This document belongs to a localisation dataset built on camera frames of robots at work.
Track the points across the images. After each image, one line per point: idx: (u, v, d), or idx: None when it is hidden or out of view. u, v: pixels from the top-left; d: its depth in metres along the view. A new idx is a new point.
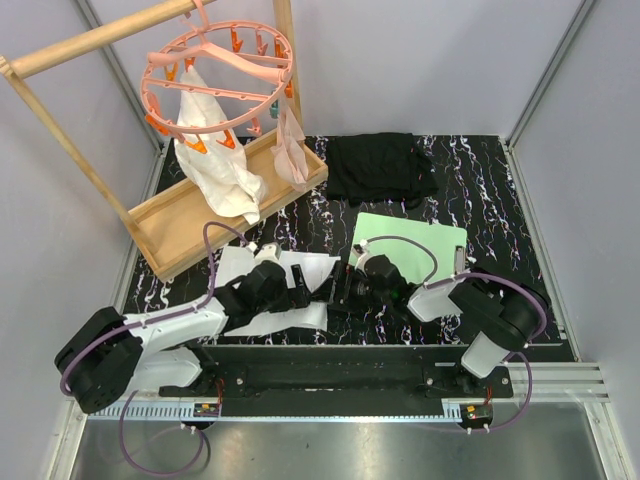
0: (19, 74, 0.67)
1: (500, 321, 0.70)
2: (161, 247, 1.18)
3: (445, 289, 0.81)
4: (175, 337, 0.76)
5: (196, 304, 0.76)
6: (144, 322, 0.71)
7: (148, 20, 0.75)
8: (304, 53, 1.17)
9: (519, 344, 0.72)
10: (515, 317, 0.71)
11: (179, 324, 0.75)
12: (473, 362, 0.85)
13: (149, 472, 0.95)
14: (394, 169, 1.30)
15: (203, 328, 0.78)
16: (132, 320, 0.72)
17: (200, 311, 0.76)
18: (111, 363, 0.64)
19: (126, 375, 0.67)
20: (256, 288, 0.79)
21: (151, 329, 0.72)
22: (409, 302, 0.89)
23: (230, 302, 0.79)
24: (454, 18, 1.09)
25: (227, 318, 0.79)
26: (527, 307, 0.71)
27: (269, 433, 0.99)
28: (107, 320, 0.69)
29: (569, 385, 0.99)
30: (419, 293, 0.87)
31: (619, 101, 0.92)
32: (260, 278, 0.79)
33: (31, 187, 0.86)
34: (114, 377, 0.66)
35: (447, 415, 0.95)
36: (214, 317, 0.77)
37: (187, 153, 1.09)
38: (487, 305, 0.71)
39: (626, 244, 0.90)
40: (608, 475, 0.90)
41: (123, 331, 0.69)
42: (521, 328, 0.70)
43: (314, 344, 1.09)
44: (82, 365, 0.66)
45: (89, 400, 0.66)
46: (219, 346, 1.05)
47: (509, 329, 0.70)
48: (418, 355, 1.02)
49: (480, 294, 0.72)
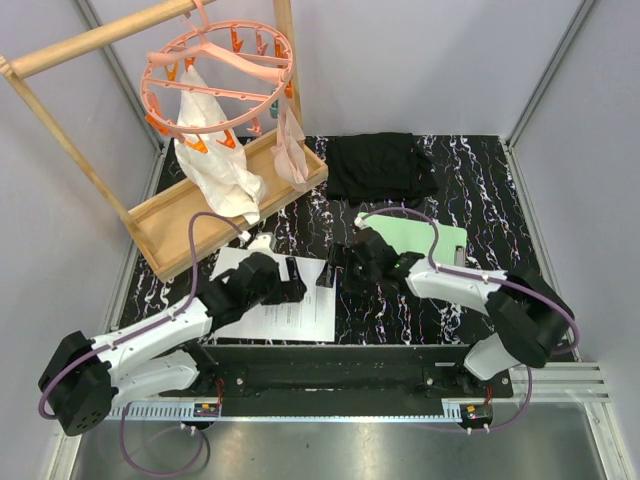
0: (19, 74, 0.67)
1: (532, 339, 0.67)
2: (161, 247, 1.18)
3: (468, 284, 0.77)
4: (152, 351, 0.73)
5: (171, 313, 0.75)
6: (112, 344, 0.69)
7: (147, 20, 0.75)
8: (304, 53, 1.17)
9: (540, 361, 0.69)
10: (546, 335, 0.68)
11: (155, 337, 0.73)
12: (475, 365, 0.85)
13: (149, 472, 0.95)
14: (394, 169, 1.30)
15: (187, 334, 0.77)
16: (99, 344, 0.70)
17: (178, 318, 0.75)
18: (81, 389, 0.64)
19: (105, 397, 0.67)
20: (245, 284, 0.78)
21: (122, 349, 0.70)
22: (409, 274, 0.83)
23: (221, 300, 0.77)
24: (455, 18, 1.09)
25: (212, 318, 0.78)
26: (556, 325, 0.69)
27: (269, 433, 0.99)
28: (76, 346, 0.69)
29: (569, 384, 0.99)
30: (424, 271, 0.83)
31: (619, 101, 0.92)
32: (248, 273, 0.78)
33: (31, 186, 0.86)
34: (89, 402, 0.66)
35: (447, 415, 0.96)
36: (193, 322, 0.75)
37: (187, 153, 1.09)
38: (522, 320, 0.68)
39: (627, 244, 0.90)
40: (608, 475, 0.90)
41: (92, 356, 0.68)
42: (550, 347, 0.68)
43: (314, 345, 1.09)
44: (60, 392, 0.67)
45: (72, 424, 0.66)
46: (219, 346, 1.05)
47: (540, 348, 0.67)
48: (418, 355, 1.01)
49: (516, 307, 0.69)
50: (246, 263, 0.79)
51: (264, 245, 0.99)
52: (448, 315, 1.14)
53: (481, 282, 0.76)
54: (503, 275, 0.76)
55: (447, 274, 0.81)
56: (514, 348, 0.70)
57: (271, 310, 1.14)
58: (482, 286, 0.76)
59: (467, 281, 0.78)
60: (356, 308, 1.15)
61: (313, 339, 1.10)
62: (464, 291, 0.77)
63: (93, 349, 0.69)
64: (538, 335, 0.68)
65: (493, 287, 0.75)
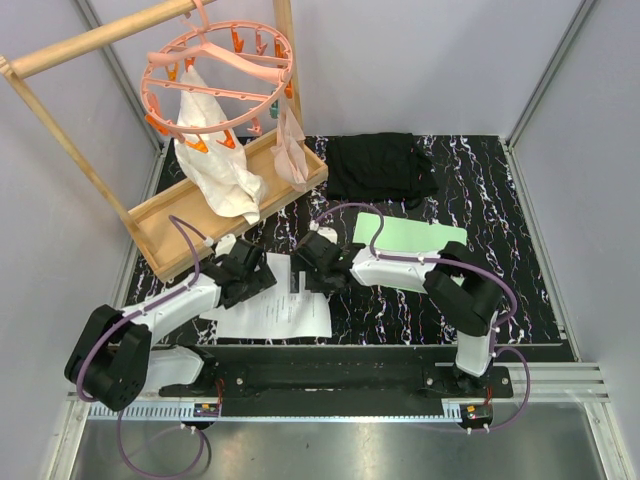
0: (18, 74, 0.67)
1: (470, 309, 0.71)
2: (161, 247, 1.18)
3: (408, 267, 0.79)
4: (173, 320, 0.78)
5: (186, 283, 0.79)
6: (143, 308, 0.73)
7: (148, 20, 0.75)
8: (304, 53, 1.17)
9: (481, 329, 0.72)
10: (482, 304, 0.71)
11: (176, 304, 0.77)
12: (465, 363, 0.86)
13: (148, 473, 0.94)
14: (394, 169, 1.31)
15: (201, 303, 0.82)
16: (129, 311, 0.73)
17: (193, 289, 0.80)
18: (123, 356, 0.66)
19: (142, 362, 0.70)
20: (241, 259, 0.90)
21: (152, 313, 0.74)
22: (351, 265, 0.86)
23: (220, 274, 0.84)
24: (455, 19, 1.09)
25: (220, 289, 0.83)
26: (491, 294, 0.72)
27: (269, 432, 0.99)
28: (105, 317, 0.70)
29: (569, 384, 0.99)
30: (367, 261, 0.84)
31: (620, 102, 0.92)
32: (245, 250, 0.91)
33: (31, 187, 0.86)
34: (130, 370, 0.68)
35: (447, 415, 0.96)
36: (207, 288, 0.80)
37: (187, 153, 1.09)
38: (458, 292, 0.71)
39: (626, 244, 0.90)
40: (608, 475, 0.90)
41: (126, 323, 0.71)
42: (487, 314, 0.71)
43: (314, 344, 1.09)
44: (94, 368, 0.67)
45: (116, 396, 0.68)
46: (221, 346, 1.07)
47: (478, 317, 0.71)
48: (418, 355, 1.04)
49: (452, 282, 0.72)
50: (242, 242, 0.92)
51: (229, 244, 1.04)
52: None
53: (418, 264, 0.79)
54: (439, 253, 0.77)
55: (388, 259, 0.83)
56: (455, 318, 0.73)
57: (270, 311, 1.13)
58: (419, 267, 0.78)
59: (405, 263, 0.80)
60: (356, 308, 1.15)
61: (315, 338, 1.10)
62: (404, 273, 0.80)
63: (125, 315, 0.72)
64: (475, 304, 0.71)
65: (430, 266, 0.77)
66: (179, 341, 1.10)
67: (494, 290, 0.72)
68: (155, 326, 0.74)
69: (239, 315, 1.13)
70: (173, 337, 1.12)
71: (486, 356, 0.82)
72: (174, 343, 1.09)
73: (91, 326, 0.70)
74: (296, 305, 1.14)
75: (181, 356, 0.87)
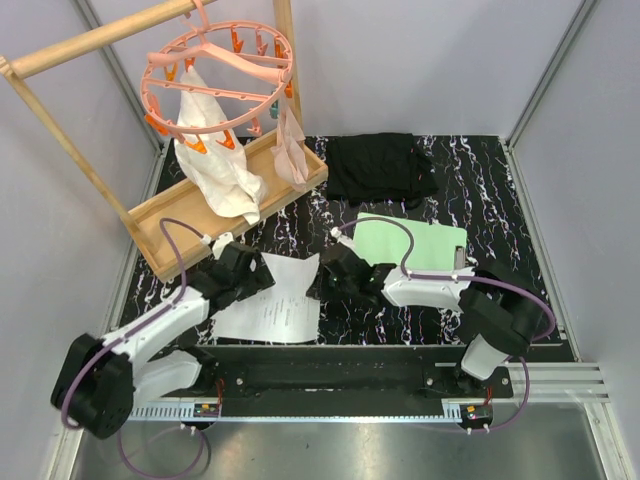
0: (19, 74, 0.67)
1: (512, 329, 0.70)
2: (161, 247, 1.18)
3: (441, 286, 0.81)
4: (158, 342, 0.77)
5: (171, 300, 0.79)
6: (125, 336, 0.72)
7: (147, 20, 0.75)
8: (304, 53, 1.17)
9: (523, 349, 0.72)
10: (523, 322, 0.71)
11: (161, 325, 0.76)
12: (473, 366, 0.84)
13: (148, 474, 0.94)
14: (394, 169, 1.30)
15: (189, 318, 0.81)
16: (110, 339, 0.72)
17: (179, 306, 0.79)
18: (107, 386, 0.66)
19: (125, 390, 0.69)
20: (231, 266, 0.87)
21: (135, 339, 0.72)
22: (386, 286, 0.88)
23: (210, 285, 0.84)
24: (455, 19, 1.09)
25: (209, 302, 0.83)
26: (531, 310, 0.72)
27: (269, 432, 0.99)
28: (86, 347, 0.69)
29: (569, 384, 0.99)
30: (399, 281, 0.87)
31: (619, 102, 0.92)
32: (234, 256, 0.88)
33: (32, 187, 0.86)
34: (114, 397, 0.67)
35: (447, 415, 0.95)
36: (194, 304, 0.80)
37: (187, 153, 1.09)
38: (496, 311, 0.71)
39: (626, 244, 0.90)
40: (607, 475, 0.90)
41: (107, 352, 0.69)
42: (528, 333, 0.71)
43: (314, 344, 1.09)
44: (77, 400, 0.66)
45: (101, 426, 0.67)
46: (219, 346, 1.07)
47: (519, 336, 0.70)
48: (417, 355, 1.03)
49: (489, 301, 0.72)
50: (232, 248, 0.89)
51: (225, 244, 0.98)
52: (448, 315, 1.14)
53: (452, 282, 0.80)
54: (472, 271, 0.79)
55: (420, 278, 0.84)
56: (495, 341, 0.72)
57: (269, 314, 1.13)
58: (452, 285, 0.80)
59: (438, 282, 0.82)
60: (356, 308, 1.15)
61: (313, 337, 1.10)
62: (440, 292, 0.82)
63: (107, 343, 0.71)
64: (515, 323, 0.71)
65: (463, 284, 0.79)
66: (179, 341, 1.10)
67: (535, 308, 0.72)
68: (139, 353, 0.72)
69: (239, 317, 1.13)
70: None
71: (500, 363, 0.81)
72: (175, 344, 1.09)
73: (72, 357, 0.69)
74: (294, 308, 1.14)
75: (176, 365, 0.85)
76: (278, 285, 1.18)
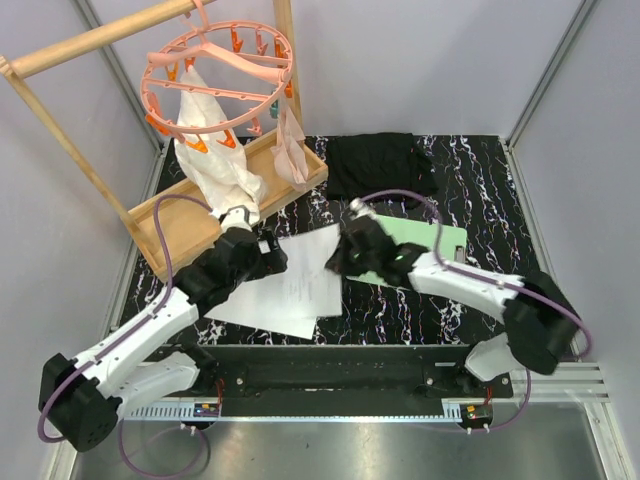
0: (18, 74, 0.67)
1: (544, 347, 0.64)
2: (161, 247, 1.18)
3: (484, 287, 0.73)
4: (140, 356, 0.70)
5: (151, 310, 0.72)
6: (96, 359, 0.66)
7: (147, 20, 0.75)
8: (304, 53, 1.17)
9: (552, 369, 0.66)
10: (556, 340, 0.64)
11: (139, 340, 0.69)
12: (477, 365, 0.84)
13: (148, 473, 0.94)
14: (394, 169, 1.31)
15: (175, 326, 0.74)
16: (83, 361, 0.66)
17: (161, 315, 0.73)
18: (76, 413, 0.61)
19: (99, 413, 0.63)
20: (226, 260, 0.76)
21: (107, 361, 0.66)
22: (413, 270, 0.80)
23: (202, 284, 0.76)
24: (455, 19, 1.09)
25: (197, 304, 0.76)
26: (568, 333, 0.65)
27: (269, 432, 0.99)
28: (58, 369, 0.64)
29: (569, 384, 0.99)
30: (431, 268, 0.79)
31: (620, 102, 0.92)
32: (229, 249, 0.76)
33: (31, 187, 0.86)
34: (85, 422, 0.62)
35: (447, 415, 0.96)
36: (178, 313, 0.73)
37: (187, 153, 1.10)
38: (530, 327, 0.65)
39: (627, 244, 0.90)
40: (607, 475, 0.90)
41: (78, 377, 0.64)
42: (560, 354, 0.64)
43: (313, 344, 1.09)
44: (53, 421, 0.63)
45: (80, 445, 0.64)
46: (218, 346, 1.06)
47: (549, 353, 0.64)
48: (418, 355, 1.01)
49: (526, 315, 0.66)
50: (226, 240, 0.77)
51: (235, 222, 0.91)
52: (448, 315, 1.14)
53: (495, 286, 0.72)
54: (520, 281, 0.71)
55: (461, 275, 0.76)
56: (523, 354, 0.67)
57: (293, 289, 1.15)
58: (494, 290, 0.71)
59: (478, 283, 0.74)
60: (356, 308, 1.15)
61: (313, 337, 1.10)
62: (476, 294, 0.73)
63: (79, 365, 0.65)
64: (548, 338, 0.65)
65: (508, 293, 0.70)
66: (180, 341, 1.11)
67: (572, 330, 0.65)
68: (113, 375, 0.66)
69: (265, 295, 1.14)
70: (173, 337, 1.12)
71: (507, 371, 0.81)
72: (175, 344, 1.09)
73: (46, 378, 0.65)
74: (317, 280, 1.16)
75: (174, 368, 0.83)
76: (300, 261, 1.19)
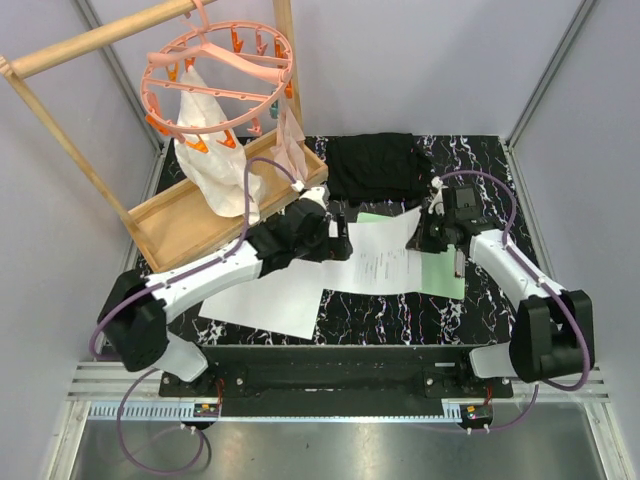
0: (19, 74, 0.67)
1: (538, 356, 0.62)
2: (161, 247, 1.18)
3: (521, 280, 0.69)
4: (201, 293, 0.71)
5: (223, 254, 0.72)
6: (166, 282, 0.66)
7: (147, 20, 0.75)
8: (304, 53, 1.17)
9: (532, 377, 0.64)
10: (549, 361, 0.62)
11: (204, 278, 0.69)
12: (479, 361, 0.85)
13: (154, 470, 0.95)
14: (394, 170, 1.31)
15: (238, 277, 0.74)
16: (154, 280, 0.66)
17: (229, 261, 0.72)
18: (142, 329, 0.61)
19: (157, 337, 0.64)
20: (295, 228, 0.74)
21: (176, 287, 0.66)
22: (476, 235, 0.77)
23: (270, 245, 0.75)
24: (455, 19, 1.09)
25: (263, 263, 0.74)
26: (567, 362, 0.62)
27: (269, 433, 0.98)
28: (129, 283, 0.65)
29: (569, 384, 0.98)
30: (493, 242, 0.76)
31: (620, 102, 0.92)
32: (299, 217, 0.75)
33: (31, 187, 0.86)
34: (144, 341, 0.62)
35: (447, 415, 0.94)
36: (247, 262, 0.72)
37: (187, 153, 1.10)
38: (541, 334, 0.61)
39: (627, 244, 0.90)
40: (608, 475, 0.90)
41: (145, 294, 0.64)
42: (546, 371, 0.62)
43: (314, 344, 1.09)
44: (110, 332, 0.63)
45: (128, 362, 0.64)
46: (218, 346, 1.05)
47: (537, 365, 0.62)
48: (418, 355, 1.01)
49: (545, 324, 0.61)
50: (298, 207, 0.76)
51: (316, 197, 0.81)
52: (448, 315, 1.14)
53: (534, 282, 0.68)
54: (561, 290, 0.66)
55: (513, 261, 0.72)
56: (518, 348, 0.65)
57: (369, 268, 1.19)
58: (530, 286, 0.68)
59: (521, 274, 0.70)
60: (356, 308, 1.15)
61: (313, 337, 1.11)
62: (516, 285, 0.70)
63: (148, 284, 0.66)
64: (546, 353, 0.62)
65: (541, 292, 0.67)
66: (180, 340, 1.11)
67: (571, 362, 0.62)
68: (177, 303, 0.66)
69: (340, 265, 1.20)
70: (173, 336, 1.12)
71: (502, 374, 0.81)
72: None
73: (115, 288, 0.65)
74: (393, 262, 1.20)
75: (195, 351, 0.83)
76: (379, 244, 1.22)
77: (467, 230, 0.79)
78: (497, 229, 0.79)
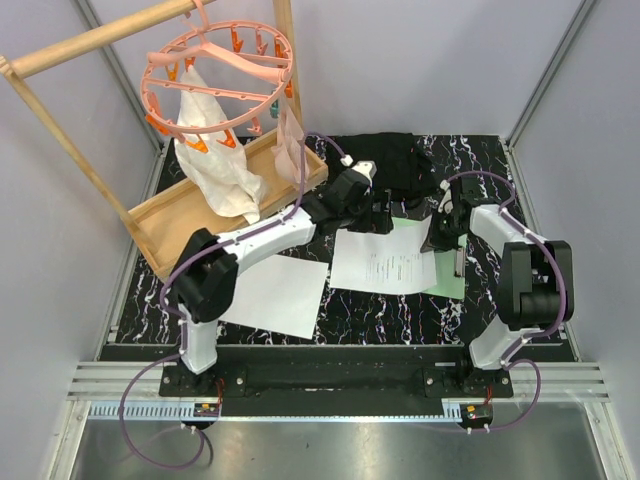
0: (19, 74, 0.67)
1: (516, 296, 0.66)
2: (161, 247, 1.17)
3: (510, 233, 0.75)
4: (263, 253, 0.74)
5: (282, 216, 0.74)
6: (236, 239, 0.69)
7: (147, 20, 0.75)
8: (304, 53, 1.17)
9: (512, 321, 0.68)
10: (529, 304, 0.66)
11: (268, 237, 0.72)
12: (477, 348, 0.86)
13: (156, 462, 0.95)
14: (394, 169, 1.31)
15: (294, 239, 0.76)
16: (224, 237, 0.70)
17: (287, 224, 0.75)
18: (215, 282, 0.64)
19: (228, 290, 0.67)
20: (343, 197, 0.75)
21: (244, 244, 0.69)
22: (475, 205, 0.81)
23: (320, 212, 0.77)
24: (456, 19, 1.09)
25: (315, 228, 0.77)
26: (546, 307, 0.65)
27: (269, 432, 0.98)
28: (202, 239, 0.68)
29: (569, 384, 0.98)
30: (489, 210, 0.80)
31: (620, 102, 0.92)
32: (347, 186, 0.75)
33: (31, 187, 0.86)
34: (219, 291, 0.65)
35: (447, 415, 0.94)
36: (303, 225, 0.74)
37: (187, 153, 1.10)
38: (519, 275, 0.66)
39: (627, 245, 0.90)
40: (607, 475, 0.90)
41: (219, 248, 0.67)
42: (526, 314, 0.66)
43: (314, 345, 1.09)
44: (183, 283, 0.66)
45: (199, 313, 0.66)
46: (220, 346, 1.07)
47: (516, 307, 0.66)
48: (418, 355, 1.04)
49: (523, 264, 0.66)
50: (347, 175, 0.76)
51: (365, 172, 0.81)
52: (448, 315, 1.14)
53: (521, 234, 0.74)
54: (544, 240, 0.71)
55: (505, 219, 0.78)
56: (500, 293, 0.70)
57: (382, 268, 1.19)
58: (518, 237, 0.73)
59: (508, 228, 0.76)
60: (356, 309, 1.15)
61: (313, 337, 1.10)
62: (505, 237, 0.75)
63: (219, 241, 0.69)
64: (525, 295, 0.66)
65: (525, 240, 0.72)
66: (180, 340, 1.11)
67: (551, 308, 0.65)
68: (246, 258, 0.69)
69: (349, 269, 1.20)
70: (173, 336, 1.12)
71: (501, 357, 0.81)
72: (175, 345, 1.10)
73: (190, 244, 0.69)
74: (406, 265, 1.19)
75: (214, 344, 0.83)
76: (392, 246, 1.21)
77: (468, 203, 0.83)
78: (496, 204, 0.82)
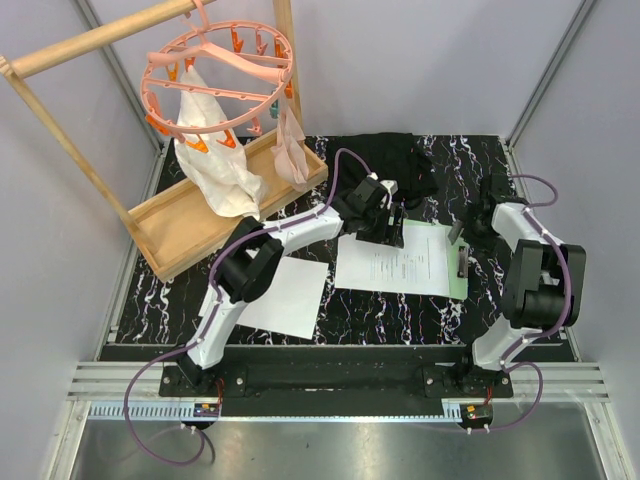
0: (19, 74, 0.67)
1: (521, 292, 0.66)
2: (161, 247, 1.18)
3: (528, 232, 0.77)
4: (299, 243, 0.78)
5: (316, 211, 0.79)
6: (280, 226, 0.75)
7: (148, 19, 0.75)
8: (304, 53, 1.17)
9: (513, 317, 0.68)
10: (532, 302, 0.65)
11: (305, 228, 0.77)
12: (478, 348, 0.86)
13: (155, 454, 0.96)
14: (394, 170, 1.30)
15: (324, 233, 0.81)
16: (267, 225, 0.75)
17: (321, 219, 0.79)
18: (262, 262, 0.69)
19: (269, 274, 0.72)
20: (365, 199, 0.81)
21: (287, 232, 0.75)
22: (500, 202, 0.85)
23: (345, 210, 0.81)
24: (456, 19, 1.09)
25: (341, 225, 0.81)
26: (549, 308, 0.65)
27: (269, 433, 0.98)
28: (249, 226, 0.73)
29: (569, 385, 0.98)
30: (514, 209, 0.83)
31: (620, 102, 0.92)
32: (370, 189, 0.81)
33: (32, 186, 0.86)
34: (264, 274, 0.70)
35: (447, 415, 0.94)
36: (335, 220, 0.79)
37: (188, 153, 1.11)
38: (528, 272, 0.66)
39: (628, 245, 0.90)
40: (607, 475, 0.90)
41: (264, 233, 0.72)
42: (527, 311, 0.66)
43: (314, 345, 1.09)
44: (228, 266, 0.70)
45: (241, 294, 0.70)
46: None
47: (519, 303, 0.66)
48: (418, 355, 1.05)
49: (535, 263, 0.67)
50: (369, 180, 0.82)
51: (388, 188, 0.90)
52: (448, 315, 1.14)
53: (539, 234, 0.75)
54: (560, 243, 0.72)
55: (527, 219, 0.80)
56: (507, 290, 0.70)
57: (387, 266, 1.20)
58: (535, 237, 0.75)
59: (527, 227, 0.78)
60: (356, 308, 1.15)
61: (313, 337, 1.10)
62: (522, 235, 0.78)
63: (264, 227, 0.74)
64: (530, 294, 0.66)
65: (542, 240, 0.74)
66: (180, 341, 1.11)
67: (553, 309, 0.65)
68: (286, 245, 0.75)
69: (351, 269, 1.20)
70: (173, 336, 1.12)
71: (504, 357, 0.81)
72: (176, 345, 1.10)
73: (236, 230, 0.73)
74: (411, 264, 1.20)
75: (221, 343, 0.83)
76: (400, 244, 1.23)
77: (494, 199, 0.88)
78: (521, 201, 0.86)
